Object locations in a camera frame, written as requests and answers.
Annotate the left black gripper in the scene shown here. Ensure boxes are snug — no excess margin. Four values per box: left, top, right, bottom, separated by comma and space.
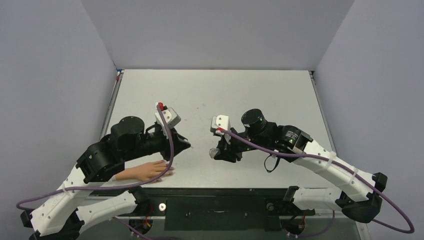
123, 125, 191, 162

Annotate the clear nail polish bottle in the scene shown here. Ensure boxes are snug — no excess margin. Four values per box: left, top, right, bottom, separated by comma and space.
209, 148, 220, 159

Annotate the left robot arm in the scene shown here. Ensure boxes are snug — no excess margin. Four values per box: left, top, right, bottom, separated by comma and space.
20, 109, 191, 240

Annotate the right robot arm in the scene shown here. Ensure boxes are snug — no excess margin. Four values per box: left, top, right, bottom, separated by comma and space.
209, 108, 388, 223

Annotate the mannequin hand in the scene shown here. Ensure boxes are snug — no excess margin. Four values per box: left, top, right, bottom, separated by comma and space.
110, 160, 168, 182

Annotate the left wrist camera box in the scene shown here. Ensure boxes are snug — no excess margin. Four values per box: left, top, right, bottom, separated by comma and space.
155, 102, 181, 132

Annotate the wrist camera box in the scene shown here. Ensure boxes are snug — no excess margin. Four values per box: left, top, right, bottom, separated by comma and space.
155, 102, 181, 132
210, 115, 231, 136

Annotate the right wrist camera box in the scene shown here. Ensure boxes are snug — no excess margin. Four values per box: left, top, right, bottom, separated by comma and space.
210, 115, 231, 136

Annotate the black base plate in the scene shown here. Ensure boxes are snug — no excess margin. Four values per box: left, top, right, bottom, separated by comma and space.
129, 188, 315, 232

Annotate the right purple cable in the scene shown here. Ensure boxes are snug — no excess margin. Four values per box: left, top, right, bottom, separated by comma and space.
216, 127, 416, 234

